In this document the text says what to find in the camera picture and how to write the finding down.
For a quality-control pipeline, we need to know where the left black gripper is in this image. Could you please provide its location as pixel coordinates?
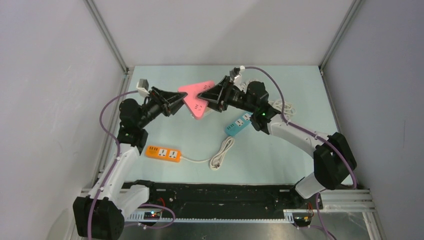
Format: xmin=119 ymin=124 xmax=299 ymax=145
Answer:
xmin=137 ymin=86 xmax=189 ymax=129

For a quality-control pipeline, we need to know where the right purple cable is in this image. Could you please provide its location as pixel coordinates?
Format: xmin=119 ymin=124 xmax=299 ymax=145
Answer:
xmin=243 ymin=66 xmax=359 ymax=240

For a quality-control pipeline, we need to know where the orange power strip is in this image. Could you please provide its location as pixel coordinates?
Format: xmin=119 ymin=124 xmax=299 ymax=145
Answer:
xmin=145 ymin=145 xmax=181 ymax=163

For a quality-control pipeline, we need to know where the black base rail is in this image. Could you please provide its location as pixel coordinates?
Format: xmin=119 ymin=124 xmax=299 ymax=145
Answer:
xmin=122 ymin=180 xmax=323 ymax=220

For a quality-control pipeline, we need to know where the pink triangular power socket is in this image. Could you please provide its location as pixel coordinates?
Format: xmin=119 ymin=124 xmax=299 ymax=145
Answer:
xmin=178 ymin=80 xmax=215 ymax=120

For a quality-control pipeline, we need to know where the circuit board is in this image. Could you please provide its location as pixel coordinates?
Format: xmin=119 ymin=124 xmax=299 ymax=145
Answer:
xmin=293 ymin=216 xmax=312 ymax=229
xmin=142 ymin=210 xmax=162 ymax=221

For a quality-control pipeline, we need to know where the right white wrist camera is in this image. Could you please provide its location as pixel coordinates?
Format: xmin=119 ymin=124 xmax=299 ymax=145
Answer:
xmin=229 ymin=65 xmax=246 ymax=85

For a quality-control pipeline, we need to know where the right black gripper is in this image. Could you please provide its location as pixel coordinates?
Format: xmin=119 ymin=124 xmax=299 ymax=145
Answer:
xmin=197 ymin=75 xmax=257 ymax=114

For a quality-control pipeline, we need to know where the aluminium frame post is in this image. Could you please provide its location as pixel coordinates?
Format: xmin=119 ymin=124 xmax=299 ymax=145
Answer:
xmin=83 ymin=0 xmax=129 ymax=74
xmin=319 ymin=0 xmax=364 ymax=71

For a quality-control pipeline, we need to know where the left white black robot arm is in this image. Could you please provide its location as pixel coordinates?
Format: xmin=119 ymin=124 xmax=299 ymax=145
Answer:
xmin=72 ymin=87 xmax=188 ymax=240

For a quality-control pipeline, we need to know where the left circuit board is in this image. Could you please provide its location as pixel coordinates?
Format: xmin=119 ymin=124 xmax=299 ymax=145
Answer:
xmin=142 ymin=210 xmax=162 ymax=221

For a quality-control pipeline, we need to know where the light green table mat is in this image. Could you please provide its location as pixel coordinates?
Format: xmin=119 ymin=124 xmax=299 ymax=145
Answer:
xmin=125 ymin=66 xmax=338 ymax=185

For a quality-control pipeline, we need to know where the orange strip white cord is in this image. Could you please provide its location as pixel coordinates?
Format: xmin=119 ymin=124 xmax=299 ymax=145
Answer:
xmin=180 ymin=135 xmax=235 ymax=171

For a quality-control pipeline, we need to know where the right circuit board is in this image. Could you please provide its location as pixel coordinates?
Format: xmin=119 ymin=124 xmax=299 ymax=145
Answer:
xmin=293 ymin=216 xmax=312 ymax=229

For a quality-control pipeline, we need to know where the teal strip white cord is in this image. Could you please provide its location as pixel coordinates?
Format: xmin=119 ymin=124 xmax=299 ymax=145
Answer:
xmin=268 ymin=100 xmax=298 ymax=117

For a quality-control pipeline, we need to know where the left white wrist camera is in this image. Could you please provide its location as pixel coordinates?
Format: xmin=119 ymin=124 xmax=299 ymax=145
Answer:
xmin=136 ymin=78 xmax=150 ymax=98

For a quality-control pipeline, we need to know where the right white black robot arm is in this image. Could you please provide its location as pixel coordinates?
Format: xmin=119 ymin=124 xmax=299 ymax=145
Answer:
xmin=197 ymin=76 xmax=357 ymax=209

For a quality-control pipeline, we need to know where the teal power strip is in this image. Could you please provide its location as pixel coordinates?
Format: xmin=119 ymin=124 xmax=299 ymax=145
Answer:
xmin=224 ymin=112 xmax=252 ymax=137

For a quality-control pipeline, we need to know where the right aluminium frame post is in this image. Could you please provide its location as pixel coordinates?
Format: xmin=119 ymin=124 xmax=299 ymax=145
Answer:
xmin=319 ymin=0 xmax=364 ymax=71

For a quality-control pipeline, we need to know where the left aluminium frame post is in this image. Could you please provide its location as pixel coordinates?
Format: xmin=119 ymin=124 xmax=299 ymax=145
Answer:
xmin=83 ymin=0 xmax=129 ymax=74

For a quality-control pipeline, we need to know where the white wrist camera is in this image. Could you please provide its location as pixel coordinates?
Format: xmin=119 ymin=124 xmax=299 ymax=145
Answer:
xmin=229 ymin=65 xmax=246 ymax=85
xmin=136 ymin=78 xmax=150 ymax=98

